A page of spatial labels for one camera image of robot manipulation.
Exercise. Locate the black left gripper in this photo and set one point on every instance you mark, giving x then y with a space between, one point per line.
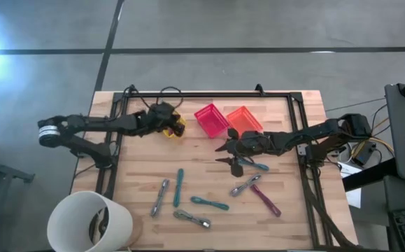
153 124

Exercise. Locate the black frame clamp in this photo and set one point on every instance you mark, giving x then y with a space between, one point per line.
131 89
259 89

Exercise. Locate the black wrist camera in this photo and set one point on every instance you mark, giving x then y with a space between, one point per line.
162 111
256 141

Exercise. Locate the white paper sheet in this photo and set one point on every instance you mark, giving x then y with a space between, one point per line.
354 197

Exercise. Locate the dark desk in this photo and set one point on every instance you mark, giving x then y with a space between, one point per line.
398 199

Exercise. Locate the black aluminium table frame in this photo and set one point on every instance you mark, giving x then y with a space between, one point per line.
205 94

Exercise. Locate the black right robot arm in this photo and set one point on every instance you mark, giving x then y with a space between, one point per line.
314 134

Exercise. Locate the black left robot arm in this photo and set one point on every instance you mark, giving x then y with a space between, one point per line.
93 122

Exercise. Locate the teal utensil horizontal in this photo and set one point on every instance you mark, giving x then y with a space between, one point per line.
209 203

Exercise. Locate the red plastic mesh basket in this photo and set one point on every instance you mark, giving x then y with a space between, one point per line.
211 120

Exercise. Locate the yellow plastic mesh basket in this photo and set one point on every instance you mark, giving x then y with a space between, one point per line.
183 122

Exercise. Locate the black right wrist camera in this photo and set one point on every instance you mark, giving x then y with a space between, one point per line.
256 141

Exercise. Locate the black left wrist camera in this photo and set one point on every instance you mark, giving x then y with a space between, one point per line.
162 111

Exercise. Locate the silver arm base bracket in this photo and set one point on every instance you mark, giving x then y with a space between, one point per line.
302 150

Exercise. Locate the white bucket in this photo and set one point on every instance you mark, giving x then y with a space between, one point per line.
69 217

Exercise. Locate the black slanted bar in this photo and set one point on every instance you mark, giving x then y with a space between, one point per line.
370 175

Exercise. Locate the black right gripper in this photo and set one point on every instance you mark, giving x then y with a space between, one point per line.
256 143

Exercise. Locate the orange plastic mesh basket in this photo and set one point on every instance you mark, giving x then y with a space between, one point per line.
246 119

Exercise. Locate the black power supply box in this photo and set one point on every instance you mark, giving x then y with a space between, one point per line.
363 157

